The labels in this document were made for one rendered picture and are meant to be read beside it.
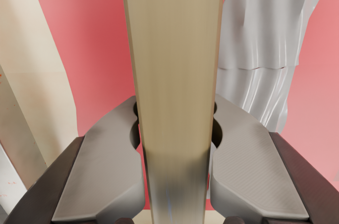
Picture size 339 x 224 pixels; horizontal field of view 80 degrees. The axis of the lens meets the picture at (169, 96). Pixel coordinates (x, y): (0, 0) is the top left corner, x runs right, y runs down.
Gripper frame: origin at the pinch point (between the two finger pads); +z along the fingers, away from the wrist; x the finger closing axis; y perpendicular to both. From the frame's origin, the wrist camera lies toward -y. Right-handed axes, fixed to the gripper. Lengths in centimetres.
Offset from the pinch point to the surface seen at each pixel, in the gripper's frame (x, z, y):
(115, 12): -4.3, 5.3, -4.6
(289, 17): 8.8, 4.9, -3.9
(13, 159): -14.9, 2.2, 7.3
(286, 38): 8.9, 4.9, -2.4
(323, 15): 11.5, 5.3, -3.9
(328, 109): 14.7, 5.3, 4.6
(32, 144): -14.9, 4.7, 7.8
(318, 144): 15.2, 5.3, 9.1
